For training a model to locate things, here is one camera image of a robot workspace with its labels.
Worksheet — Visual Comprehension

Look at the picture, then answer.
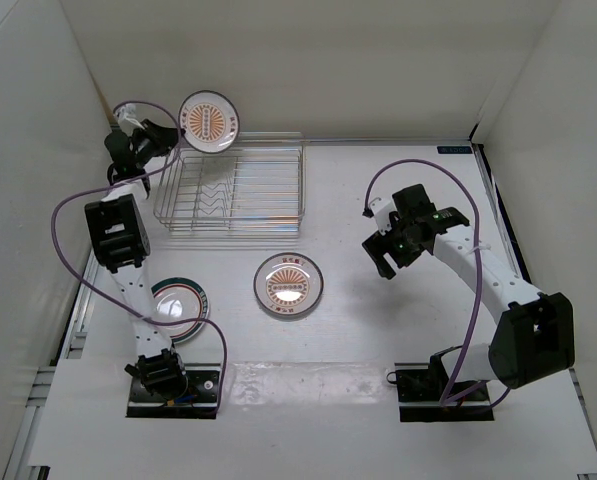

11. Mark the orange sunburst plate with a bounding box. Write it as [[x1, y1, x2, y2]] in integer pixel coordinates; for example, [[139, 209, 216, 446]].
[[253, 252, 325, 321], [178, 90, 240, 154]]

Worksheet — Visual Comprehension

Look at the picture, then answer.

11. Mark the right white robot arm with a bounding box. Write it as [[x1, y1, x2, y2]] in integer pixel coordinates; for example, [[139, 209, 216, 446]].
[[363, 185, 575, 400]]

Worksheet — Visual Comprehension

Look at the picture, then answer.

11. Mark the metal wire dish rack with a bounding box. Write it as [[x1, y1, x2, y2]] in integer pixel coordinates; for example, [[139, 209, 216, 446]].
[[153, 132, 305, 238]]

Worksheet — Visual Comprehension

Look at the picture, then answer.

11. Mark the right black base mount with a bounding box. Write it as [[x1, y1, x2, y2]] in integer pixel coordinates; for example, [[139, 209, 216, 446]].
[[385, 364, 494, 423]]

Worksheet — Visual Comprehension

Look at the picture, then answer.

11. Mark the blue label right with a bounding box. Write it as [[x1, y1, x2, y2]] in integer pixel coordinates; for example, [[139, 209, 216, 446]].
[[437, 145, 473, 155]]

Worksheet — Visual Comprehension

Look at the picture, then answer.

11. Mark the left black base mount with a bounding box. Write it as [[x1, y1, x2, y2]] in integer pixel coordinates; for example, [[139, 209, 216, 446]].
[[125, 363, 222, 420]]

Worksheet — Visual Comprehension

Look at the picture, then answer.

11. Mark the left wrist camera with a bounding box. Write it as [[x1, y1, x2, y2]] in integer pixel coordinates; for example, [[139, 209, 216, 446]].
[[113, 103, 144, 135]]

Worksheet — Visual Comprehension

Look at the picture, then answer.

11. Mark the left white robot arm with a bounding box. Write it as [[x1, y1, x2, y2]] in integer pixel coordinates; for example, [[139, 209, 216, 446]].
[[84, 119, 188, 401]]

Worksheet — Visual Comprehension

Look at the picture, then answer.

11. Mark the green rimmed white plate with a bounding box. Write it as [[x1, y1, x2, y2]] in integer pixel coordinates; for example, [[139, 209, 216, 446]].
[[151, 277, 210, 344]]

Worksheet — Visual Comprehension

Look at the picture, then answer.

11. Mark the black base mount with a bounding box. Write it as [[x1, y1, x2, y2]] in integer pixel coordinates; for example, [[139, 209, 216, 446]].
[[125, 363, 222, 420], [385, 364, 494, 423]]

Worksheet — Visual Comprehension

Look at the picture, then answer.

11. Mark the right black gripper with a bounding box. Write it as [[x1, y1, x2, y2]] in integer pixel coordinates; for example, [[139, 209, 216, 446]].
[[362, 216, 424, 280]]

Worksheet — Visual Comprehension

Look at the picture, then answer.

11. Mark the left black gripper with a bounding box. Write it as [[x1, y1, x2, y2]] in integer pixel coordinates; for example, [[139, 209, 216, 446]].
[[133, 119, 186, 169]]

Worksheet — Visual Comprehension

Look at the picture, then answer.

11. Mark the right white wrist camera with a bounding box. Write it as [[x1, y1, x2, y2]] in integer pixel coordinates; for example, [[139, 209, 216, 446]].
[[363, 197, 396, 235]]

